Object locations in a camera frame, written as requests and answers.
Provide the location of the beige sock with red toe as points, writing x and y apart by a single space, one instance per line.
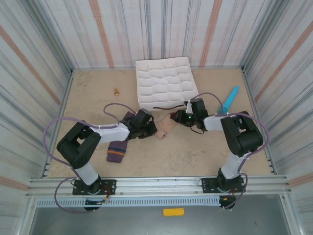
167 123

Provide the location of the white fabric organizer box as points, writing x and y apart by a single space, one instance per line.
166 80

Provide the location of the purple sock with orange stripe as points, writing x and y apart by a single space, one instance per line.
117 151

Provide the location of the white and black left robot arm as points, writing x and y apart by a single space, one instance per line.
86 172

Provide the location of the blue plastic tube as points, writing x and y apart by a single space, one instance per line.
231 98

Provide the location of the small brass knob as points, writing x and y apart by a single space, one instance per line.
117 92

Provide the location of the yellow label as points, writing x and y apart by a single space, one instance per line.
173 212

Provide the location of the aluminium mounting rail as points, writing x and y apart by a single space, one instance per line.
159 182

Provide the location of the metal side rail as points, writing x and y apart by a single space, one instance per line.
253 98
59 122

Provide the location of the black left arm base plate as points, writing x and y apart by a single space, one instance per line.
110 186

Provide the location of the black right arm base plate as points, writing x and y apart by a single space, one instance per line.
207 186

